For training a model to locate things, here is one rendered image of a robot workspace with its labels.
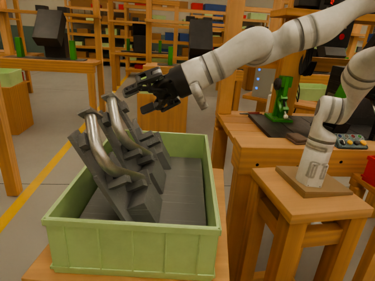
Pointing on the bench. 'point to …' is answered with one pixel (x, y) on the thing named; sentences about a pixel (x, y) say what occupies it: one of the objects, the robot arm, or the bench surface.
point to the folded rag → (296, 138)
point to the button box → (349, 144)
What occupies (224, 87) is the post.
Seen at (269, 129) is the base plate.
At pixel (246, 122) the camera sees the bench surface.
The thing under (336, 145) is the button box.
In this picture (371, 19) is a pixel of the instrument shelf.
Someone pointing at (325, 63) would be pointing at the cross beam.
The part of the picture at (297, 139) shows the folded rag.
